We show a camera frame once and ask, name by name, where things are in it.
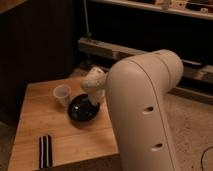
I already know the black ceramic bowl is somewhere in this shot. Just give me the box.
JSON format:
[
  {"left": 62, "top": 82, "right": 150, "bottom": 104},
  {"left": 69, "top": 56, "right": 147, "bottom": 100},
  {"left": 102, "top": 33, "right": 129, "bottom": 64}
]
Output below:
[{"left": 68, "top": 94, "right": 100, "bottom": 122}]

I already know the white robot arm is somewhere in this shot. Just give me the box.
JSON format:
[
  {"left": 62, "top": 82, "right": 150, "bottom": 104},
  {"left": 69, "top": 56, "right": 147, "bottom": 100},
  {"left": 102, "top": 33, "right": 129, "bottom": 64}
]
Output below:
[{"left": 81, "top": 49, "right": 183, "bottom": 171}]

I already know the translucent plastic cup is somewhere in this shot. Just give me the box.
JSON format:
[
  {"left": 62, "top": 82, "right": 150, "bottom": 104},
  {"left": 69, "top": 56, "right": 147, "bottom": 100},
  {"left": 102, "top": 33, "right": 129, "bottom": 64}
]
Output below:
[{"left": 53, "top": 84, "right": 71, "bottom": 107}]

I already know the vertical metal pole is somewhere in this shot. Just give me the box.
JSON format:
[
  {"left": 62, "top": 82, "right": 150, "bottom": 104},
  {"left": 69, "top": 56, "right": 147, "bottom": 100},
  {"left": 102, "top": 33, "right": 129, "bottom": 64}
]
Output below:
[{"left": 83, "top": 0, "right": 91, "bottom": 41}]

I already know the wooden folding table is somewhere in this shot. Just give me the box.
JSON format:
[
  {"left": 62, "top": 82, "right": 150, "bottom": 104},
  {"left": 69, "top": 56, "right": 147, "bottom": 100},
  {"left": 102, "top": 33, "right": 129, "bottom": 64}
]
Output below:
[{"left": 8, "top": 77, "right": 121, "bottom": 171}]

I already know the long wooden beam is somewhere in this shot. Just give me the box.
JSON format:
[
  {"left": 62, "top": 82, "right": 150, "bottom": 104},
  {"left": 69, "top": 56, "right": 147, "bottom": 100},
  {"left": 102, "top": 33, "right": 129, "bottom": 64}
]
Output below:
[{"left": 78, "top": 37, "right": 213, "bottom": 84}]

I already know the wooden shelf with items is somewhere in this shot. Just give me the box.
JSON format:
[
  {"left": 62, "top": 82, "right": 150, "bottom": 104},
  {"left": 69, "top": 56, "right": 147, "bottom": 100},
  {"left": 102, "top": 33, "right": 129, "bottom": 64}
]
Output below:
[{"left": 91, "top": 0, "right": 213, "bottom": 21}]

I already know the black handle strap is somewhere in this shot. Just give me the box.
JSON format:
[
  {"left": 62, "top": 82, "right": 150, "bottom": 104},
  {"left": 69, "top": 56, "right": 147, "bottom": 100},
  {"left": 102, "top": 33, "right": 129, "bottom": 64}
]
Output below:
[{"left": 182, "top": 59, "right": 206, "bottom": 70}]

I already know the black cable on floor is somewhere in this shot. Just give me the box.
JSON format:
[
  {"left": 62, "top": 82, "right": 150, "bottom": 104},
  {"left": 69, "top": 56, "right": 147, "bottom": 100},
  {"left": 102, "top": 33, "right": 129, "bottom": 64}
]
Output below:
[{"left": 200, "top": 145, "right": 213, "bottom": 171}]

